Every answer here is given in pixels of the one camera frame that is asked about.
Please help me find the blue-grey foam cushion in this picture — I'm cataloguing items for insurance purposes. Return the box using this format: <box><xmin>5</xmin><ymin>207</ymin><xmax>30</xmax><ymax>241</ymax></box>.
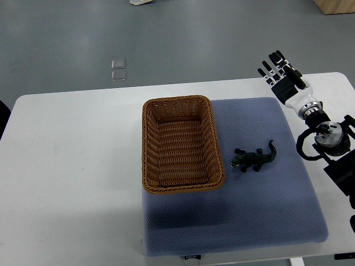
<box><xmin>143</xmin><ymin>98</ymin><xmax>328</xmax><ymax>257</ymax></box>

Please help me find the upper metal floor plate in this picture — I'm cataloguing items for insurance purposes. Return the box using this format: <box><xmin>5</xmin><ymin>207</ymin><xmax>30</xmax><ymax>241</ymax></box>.
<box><xmin>111</xmin><ymin>59</ymin><xmax>126</xmax><ymax>69</ymax></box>

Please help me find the black table control panel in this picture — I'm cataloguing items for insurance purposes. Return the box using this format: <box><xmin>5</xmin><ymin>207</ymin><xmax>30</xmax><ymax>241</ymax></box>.
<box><xmin>334</xmin><ymin>252</ymin><xmax>355</xmax><ymax>260</ymax></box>

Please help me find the wooden box corner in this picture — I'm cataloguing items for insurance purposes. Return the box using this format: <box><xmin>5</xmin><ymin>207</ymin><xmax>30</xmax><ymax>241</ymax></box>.
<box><xmin>313</xmin><ymin>0</ymin><xmax>354</xmax><ymax>15</ymax></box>

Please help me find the black chair edge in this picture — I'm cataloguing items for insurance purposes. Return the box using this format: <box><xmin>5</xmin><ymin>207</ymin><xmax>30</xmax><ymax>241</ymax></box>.
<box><xmin>0</xmin><ymin>101</ymin><xmax>11</xmax><ymax>138</ymax></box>

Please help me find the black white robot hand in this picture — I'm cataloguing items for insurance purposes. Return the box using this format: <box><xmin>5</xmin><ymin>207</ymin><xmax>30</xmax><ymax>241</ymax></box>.
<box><xmin>257</xmin><ymin>50</ymin><xmax>322</xmax><ymax>117</ymax></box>

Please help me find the brown wicker basket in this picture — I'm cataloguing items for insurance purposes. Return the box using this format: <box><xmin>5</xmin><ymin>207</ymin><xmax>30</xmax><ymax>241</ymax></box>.
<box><xmin>141</xmin><ymin>95</ymin><xmax>226</xmax><ymax>195</ymax></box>

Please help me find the metal floor plate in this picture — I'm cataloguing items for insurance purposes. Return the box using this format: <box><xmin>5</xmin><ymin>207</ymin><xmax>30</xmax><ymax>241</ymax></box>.
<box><xmin>111</xmin><ymin>70</ymin><xmax>126</xmax><ymax>81</ymax></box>
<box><xmin>111</xmin><ymin>59</ymin><xmax>126</xmax><ymax>69</ymax></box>

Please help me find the dark toy crocodile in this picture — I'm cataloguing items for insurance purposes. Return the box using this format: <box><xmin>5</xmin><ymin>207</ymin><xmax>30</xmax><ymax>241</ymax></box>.
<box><xmin>231</xmin><ymin>140</ymin><xmax>277</xmax><ymax>172</ymax></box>

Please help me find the lower metal floor plate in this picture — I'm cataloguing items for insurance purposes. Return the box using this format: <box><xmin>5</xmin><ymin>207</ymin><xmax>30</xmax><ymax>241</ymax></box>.
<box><xmin>111</xmin><ymin>70</ymin><xmax>126</xmax><ymax>81</ymax></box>

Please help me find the white table leg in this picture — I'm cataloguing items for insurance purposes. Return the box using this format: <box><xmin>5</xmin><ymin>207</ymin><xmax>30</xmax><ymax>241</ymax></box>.
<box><xmin>290</xmin><ymin>257</ymin><xmax>305</xmax><ymax>266</ymax></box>

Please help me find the white shoe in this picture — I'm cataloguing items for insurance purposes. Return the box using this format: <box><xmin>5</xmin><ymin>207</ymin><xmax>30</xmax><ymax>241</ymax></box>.
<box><xmin>129</xmin><ymin>0</ymin><xmax>153</xmax><ymax>6</ymax></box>

